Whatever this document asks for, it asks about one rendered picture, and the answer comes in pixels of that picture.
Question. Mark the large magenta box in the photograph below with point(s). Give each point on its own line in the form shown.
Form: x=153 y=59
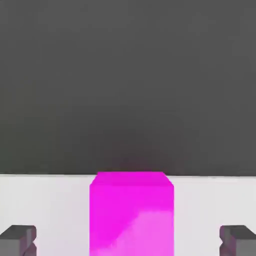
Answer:
x=131 y=210

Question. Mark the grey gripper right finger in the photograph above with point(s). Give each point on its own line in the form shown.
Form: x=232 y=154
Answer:
x=242 y=240

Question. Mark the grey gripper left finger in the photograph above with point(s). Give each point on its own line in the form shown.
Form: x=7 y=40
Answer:
x=14 y=240

